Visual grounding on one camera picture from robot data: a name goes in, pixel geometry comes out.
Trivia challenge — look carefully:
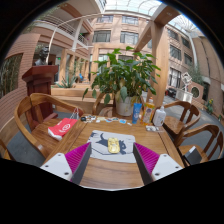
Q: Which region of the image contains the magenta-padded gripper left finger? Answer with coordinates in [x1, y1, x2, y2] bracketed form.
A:
[39, 141, 93, 185]

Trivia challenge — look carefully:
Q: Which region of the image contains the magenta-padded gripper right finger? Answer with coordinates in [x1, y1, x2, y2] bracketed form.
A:
[132, 142, 184, 185]

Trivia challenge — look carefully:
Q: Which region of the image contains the yellow computer mouse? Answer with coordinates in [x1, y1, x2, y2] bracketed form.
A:
[107, 136, 121, 155]

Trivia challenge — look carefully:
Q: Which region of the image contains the white mouse pad, dark cat print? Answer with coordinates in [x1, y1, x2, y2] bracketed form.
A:
[86, 129, 137, 164]

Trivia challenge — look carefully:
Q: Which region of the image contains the red bag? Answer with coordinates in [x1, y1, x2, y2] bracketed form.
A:
[47, 117, 78, 141]

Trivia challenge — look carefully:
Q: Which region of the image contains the small white packet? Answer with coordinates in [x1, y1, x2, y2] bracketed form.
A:
[145, 125, 160, 133]

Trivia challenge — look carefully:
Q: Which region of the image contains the wooden armchair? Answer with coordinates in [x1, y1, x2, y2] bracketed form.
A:
[91, 101, 116, 117]
[173, 123, 224, 165]
[13, 92, 84, 159]
[0, 138, 13, 160]
[162, 100, 202, 138]

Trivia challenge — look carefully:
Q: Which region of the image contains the clear white pump bottle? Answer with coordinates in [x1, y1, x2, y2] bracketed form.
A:
[152, 105, 167, 128]

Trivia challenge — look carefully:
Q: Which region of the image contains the blue squeeze tube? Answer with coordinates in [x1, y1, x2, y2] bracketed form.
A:
[131, 102, 143, 125]

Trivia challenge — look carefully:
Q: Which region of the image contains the white outdoor sculpture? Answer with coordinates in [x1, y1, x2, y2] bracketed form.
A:
[180, 72, 193, 92]

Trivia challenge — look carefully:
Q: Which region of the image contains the green potted plant, white pot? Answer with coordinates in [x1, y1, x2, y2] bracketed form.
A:
[82, 45, 162, 117]

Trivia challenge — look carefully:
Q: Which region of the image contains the dark bust statue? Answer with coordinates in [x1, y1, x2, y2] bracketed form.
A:
[34, 46, 50, 67]

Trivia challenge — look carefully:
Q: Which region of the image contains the dark red wooden pedestal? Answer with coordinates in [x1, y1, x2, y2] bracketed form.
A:
[21, 64, 60, 131]

